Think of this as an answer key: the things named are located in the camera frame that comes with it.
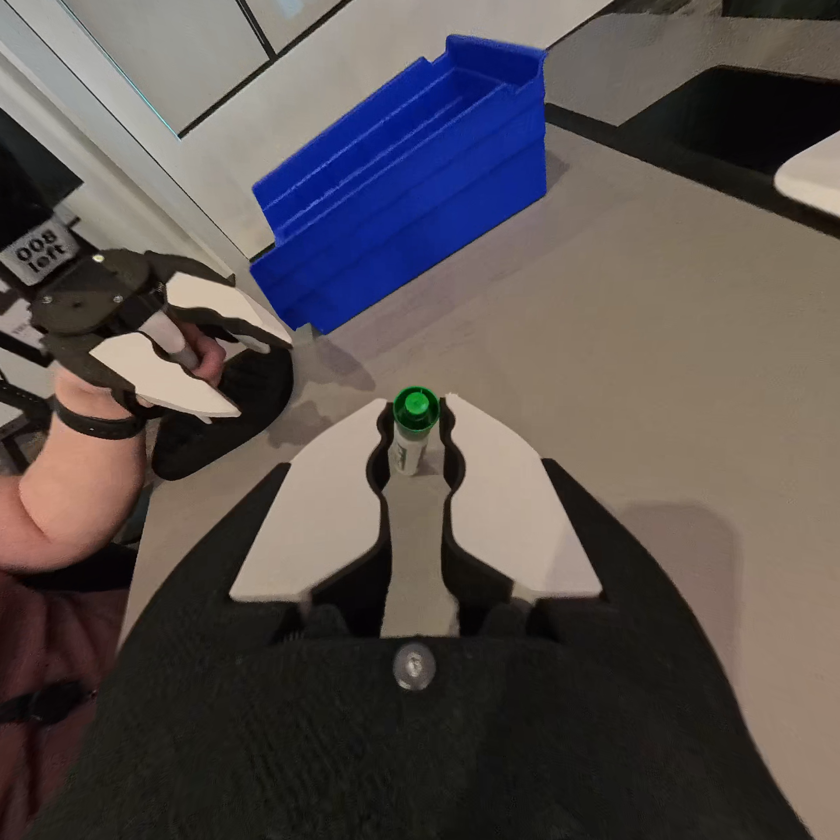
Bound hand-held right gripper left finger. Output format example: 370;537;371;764
228;397;395;603

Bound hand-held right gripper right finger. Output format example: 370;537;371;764
441;392;603;599

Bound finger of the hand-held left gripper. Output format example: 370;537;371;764
88;311;242;424
157;272;294;355

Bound green dry-erase marker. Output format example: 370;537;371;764
392;386;441;476

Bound person's left forearm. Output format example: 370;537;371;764
0;420;148;573

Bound person's left hand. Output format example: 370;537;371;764
56;322;227;421

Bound black wristband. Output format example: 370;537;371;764
52;399;148;441

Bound blue plastic bin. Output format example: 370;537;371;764
249;34;549;336

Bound person's maroon clothing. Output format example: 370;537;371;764
0;564;142;840

